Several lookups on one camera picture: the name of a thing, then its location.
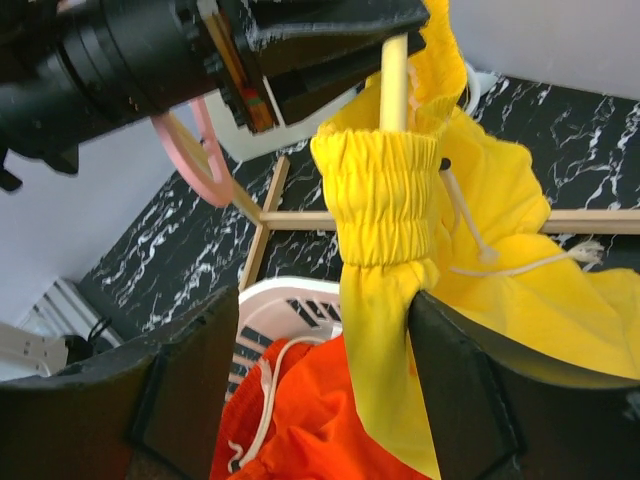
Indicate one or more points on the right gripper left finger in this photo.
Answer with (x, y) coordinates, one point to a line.
(148, 409)

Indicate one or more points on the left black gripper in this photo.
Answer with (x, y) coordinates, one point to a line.
(312, 52)

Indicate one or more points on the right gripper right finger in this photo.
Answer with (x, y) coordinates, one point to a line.
(500, 410)

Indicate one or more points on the orange shorts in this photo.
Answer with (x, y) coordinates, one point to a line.
(314, 431)

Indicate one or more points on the pink plastic hanger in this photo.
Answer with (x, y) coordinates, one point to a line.
(200, 162)

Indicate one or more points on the yellow shorts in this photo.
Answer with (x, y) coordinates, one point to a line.
(446, 208)

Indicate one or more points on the yellow wire hanger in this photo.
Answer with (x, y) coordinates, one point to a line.
(394, 84)

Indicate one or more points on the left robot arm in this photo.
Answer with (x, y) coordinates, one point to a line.
(70, 74)

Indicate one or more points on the white plastic laundry basket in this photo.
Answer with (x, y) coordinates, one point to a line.
(281, 308)

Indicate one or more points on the wooden clothes rack frame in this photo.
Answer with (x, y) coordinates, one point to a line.
(267, 218)

